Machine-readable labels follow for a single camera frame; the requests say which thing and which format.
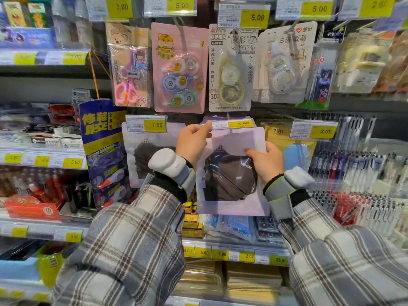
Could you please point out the brown hanging packs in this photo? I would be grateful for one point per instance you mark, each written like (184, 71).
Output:
(393, 66)

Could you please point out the blue mask packets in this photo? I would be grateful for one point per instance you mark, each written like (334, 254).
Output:
(232, 226)

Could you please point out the row of hanging pens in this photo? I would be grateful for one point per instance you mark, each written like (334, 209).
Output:
(347, 125)

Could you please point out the person's left thumb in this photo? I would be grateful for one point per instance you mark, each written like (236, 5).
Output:
(205, 135)

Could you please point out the person's left hand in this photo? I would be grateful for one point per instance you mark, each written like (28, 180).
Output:
(190, 144)

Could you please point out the blue yellow glue pack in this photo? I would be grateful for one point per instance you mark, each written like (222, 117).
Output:
(102, 146)

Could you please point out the bunch of red pens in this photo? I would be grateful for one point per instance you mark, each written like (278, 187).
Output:
(344, 208)

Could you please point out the pale purple black mask packet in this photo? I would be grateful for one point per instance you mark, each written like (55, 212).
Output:
(140, 149)
(231, 184)

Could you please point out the pink tiger correction tape pack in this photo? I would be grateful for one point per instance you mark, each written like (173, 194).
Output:
(180, 70)

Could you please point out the clear hanging packets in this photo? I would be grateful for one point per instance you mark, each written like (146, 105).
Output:
(71, 22)

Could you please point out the yellow white price tag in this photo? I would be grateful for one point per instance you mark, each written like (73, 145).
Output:
(146, 124)
(110, 8)
(306, 8)
(368, 6)
(236, 124)
(170, 6)
(244, 16)
(314, 130)

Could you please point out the person's right forearm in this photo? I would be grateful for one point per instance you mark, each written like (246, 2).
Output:
(338, 261)

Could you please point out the red packets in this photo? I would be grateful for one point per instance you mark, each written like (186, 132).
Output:
(62, 113)

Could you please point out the yellow pouch with blue item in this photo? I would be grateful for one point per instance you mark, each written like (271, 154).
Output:
(295, 152)

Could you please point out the shelf rail with price labels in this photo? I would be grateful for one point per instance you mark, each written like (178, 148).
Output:
(44, 231)
(22, 293)
(44, 57)
(236, 254)
(44, 159)

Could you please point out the stack of small yellow boxes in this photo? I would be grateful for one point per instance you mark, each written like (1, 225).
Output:
(191, 219)

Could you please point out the small white boxes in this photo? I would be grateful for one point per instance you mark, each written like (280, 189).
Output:
(60, 136)

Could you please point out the yellow green package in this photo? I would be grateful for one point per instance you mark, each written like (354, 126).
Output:
(51, 266)

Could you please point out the clear hanging stationery packs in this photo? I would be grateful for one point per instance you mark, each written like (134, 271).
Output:
(363, 60)

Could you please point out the white yellow correction tape pack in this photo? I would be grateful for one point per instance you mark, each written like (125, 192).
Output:
(230, 73)

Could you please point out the stacks of brown envelopes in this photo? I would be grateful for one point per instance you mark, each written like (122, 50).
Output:
(229, 280)

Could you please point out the blue printed box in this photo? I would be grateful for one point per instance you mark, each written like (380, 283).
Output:
(27, 38)

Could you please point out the grey calculator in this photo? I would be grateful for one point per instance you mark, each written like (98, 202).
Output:
(267, 227)

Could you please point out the person's right hand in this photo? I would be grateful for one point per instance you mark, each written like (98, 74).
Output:
(270, 164)

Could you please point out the white cartoon correction tape pack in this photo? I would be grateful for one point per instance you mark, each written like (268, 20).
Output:
(283, 66)

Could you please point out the bin of black white pens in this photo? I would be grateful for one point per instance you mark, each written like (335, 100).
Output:
(369, 184)

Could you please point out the white grey wrist tracker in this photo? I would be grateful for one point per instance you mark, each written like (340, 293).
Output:
(296, 181)
(167, 162)

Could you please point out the stack of red boxes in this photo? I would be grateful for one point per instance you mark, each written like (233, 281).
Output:
(32, 208)

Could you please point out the colourful card boxes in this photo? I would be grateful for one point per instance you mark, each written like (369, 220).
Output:
(25, 12)

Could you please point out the person's left forearm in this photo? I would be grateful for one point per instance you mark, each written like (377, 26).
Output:
(127, 245)

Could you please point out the person's right thumb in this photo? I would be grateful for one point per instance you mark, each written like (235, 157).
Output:
(254, 152)

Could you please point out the row of glue bottles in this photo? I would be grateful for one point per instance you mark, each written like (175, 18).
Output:
(35, 183)

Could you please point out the brown bear scissors pack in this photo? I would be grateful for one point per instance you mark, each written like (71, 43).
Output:
(129, 66)

